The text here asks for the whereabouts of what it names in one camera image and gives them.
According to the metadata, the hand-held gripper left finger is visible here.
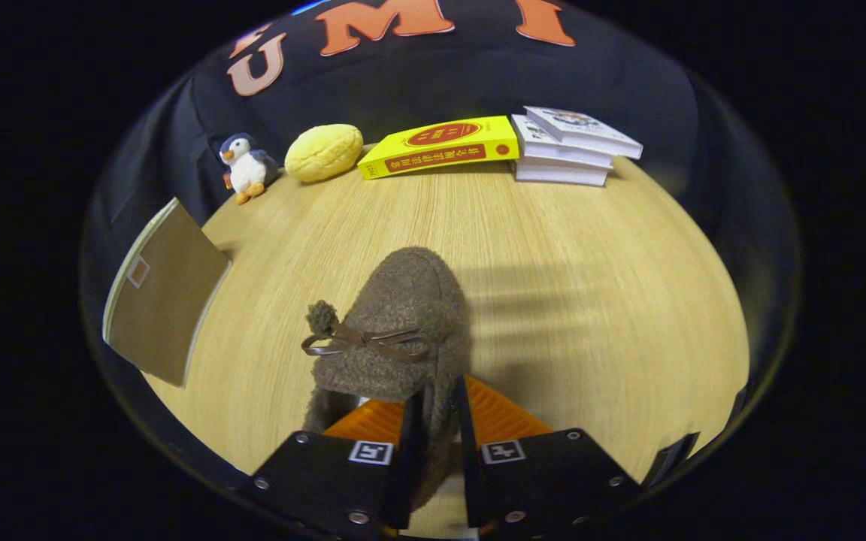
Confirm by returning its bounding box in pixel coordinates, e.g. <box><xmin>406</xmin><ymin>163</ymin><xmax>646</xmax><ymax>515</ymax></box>
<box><xmin>240</xmin><ymin>387</ymin><xmax>429</xmax><ymax>541</ymax></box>

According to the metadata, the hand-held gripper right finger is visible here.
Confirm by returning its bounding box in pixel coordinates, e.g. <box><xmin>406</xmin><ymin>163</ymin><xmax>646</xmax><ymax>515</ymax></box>
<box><xmin>453</xmin><ymin>374</ymin><xmax>642</xmax><ymax>536</ymax></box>

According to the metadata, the brown fuzzy slipper shoe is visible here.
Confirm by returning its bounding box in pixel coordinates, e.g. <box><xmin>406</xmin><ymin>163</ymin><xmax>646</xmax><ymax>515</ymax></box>
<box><xmin>301</xmin><ymin>246</ymin><xmax>472</xmax><ymax>513</ymax></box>

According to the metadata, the beige fabric storage box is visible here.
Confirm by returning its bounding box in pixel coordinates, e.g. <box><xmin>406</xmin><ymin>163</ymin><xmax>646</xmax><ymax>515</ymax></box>
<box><xmin>101</xmin><ymin>197</ymin><xmax>233</xmax><ymax>390</ymax></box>

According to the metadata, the white paperback book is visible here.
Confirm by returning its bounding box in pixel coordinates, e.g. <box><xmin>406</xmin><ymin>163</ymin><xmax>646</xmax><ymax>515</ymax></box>
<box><xmin>510</xmin><ymin>113</ymin><xmax>616</xmax><ymax>170</ymax></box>
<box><xmin>513</xmin><ymin>157</ymin><xmax>611</xmax><ymax>188</ymax></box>

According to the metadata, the penguin plush toy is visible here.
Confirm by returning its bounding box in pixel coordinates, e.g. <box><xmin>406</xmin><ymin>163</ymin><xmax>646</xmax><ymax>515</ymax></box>
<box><xmin>218</xmin><ymin>132</ymin><xmax>280</xmax><ymax>206</ymax></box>

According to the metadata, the yellow round plush bun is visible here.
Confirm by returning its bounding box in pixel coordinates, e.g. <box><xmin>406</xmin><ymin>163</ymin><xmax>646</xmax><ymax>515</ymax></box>
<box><xmin>283</xmin><ymin>123</ymin><xmax>365</xmax><ymax>184</ymax></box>

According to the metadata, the white illustrated cover book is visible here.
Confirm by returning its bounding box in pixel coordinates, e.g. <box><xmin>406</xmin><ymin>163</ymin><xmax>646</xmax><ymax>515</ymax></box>
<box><xmin>522</xmin><ymin>105</ymin><xmax>645</xmax><ymax>161</ymax></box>

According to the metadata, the yellow book with red circle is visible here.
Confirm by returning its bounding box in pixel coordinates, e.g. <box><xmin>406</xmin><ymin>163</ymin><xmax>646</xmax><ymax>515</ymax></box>
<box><xmin>357</xmin><ymin>114</ymin><xmax>521</xmax><ymax>182</ymax></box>

